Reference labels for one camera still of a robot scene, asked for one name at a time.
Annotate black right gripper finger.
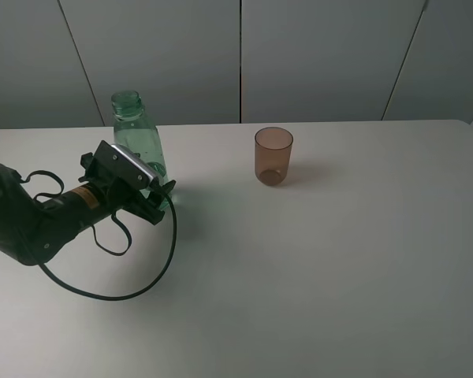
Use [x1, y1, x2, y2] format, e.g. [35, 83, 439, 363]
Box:
[151, 180, 177, 197]

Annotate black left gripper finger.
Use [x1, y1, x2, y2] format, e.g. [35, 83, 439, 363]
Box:
[136, 197, 165, 225]

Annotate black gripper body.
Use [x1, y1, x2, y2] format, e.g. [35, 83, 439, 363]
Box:
[77, 152, 145, 215]

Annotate green transparent plastic bottle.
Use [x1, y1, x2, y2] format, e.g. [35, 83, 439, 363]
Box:
[110, 90, 174, 209]

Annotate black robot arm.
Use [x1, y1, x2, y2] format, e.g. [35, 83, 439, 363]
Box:
[0, 153, 176, 266]

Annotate pink translucent plastic cup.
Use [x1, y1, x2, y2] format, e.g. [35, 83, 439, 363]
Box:
[255, 127, 293, 186]

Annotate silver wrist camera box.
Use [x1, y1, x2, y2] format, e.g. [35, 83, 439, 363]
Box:
[94, 141, 164, 190]

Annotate black camera cable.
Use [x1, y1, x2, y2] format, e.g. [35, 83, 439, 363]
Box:
[39, 179, 178, 302]

